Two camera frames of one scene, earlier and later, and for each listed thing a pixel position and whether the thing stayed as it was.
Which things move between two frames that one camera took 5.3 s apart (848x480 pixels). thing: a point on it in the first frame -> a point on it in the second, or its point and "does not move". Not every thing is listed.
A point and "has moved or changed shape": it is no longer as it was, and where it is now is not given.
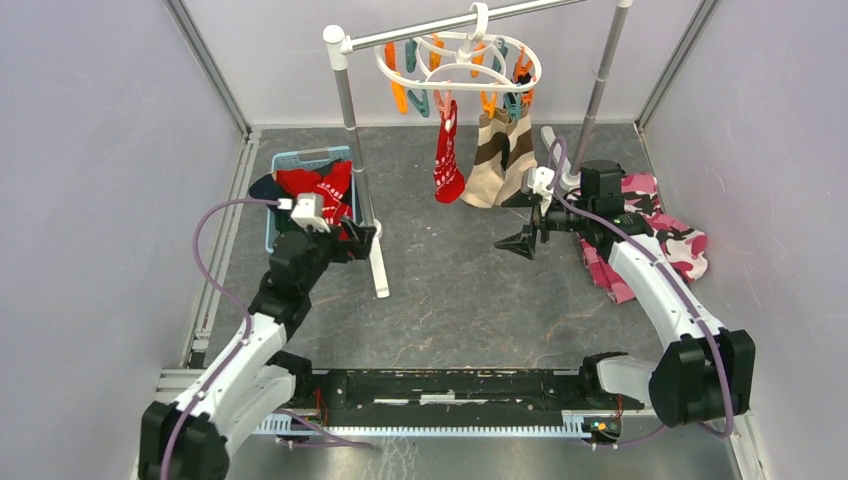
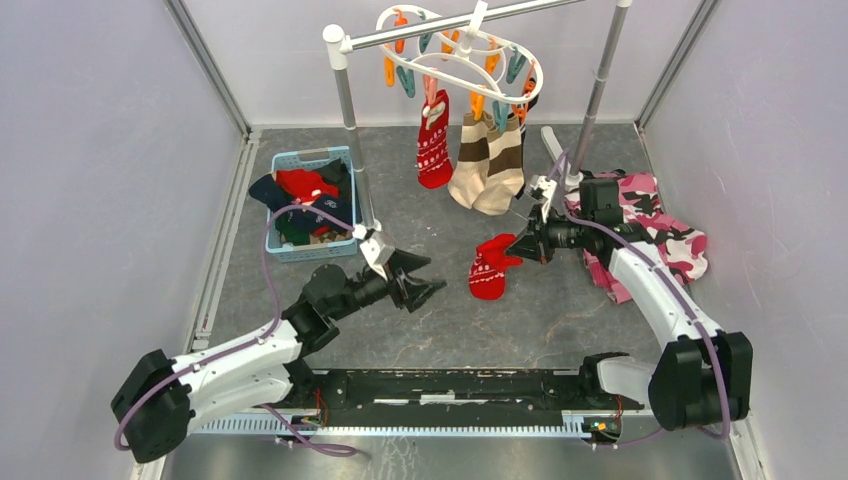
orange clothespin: x=522 y=66 -> x=491 y=59
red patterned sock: x=449 y=176 -> x=433 y=158
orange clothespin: x=489 y=106 has moved or changed shape
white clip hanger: x=461 y=62 -> x=475 y=29
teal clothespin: x=496 y=64 -> x=515 y=63
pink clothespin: x=444 y=107 -> x=430 y=85
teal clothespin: x=513 y=109 -> x=500 y=115
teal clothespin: x=422 y=103 has moved or changed shape
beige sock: x=522 y=162 has moved or changed shape
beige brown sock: x=493 y=160 -> x=469 y=176
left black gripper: x=356 y=247 -> x=415 y=290
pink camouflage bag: x=685 y=247 does not move
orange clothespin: x=527 y=96 has moved or changed shape
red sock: x=335 y=186 -> x=487 y=273
